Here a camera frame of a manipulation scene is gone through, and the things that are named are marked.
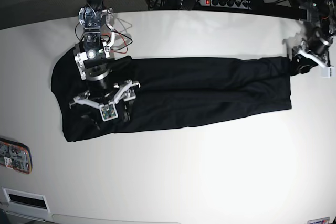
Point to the white power strip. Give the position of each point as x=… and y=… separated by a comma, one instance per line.
x=235, y=4

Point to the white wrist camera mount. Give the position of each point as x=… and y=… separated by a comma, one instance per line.
x=125, y=93
x=326, y=69

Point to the orange screw assortment box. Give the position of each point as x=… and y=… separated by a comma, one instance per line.
x=16, y=156

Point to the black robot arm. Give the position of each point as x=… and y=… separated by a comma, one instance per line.
x=320, y=14
x=92, y=58

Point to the colourful sticker card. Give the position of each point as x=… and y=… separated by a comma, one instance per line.
x=324, y=220

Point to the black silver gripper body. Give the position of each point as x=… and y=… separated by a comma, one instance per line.
x=318, y=44
x=101, y=91

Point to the white slotted tray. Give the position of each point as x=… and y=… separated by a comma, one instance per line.
x=28, y=205

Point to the black T-shirt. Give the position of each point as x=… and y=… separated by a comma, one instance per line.
x=178, y=92

